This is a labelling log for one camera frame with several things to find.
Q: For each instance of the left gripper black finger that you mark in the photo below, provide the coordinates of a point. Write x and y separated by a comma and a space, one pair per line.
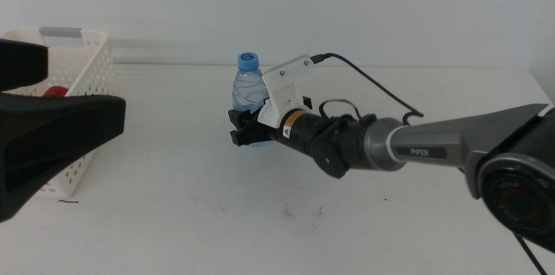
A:
21, 64
52, 105

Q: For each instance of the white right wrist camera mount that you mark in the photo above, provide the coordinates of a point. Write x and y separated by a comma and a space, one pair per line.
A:
282, 88

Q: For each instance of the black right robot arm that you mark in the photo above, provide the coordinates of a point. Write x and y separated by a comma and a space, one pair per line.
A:
433, 145

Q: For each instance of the clear water bottle blue label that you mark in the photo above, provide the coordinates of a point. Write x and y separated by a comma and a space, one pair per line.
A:
249, 88

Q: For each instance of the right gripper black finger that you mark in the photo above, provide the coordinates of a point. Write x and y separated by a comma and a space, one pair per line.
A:
238, 119
245, 138

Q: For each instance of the red cola can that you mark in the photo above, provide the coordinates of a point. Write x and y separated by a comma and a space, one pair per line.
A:
55, 92

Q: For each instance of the white perforated plastic basket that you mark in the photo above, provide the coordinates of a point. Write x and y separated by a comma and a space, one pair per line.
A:
97, 62

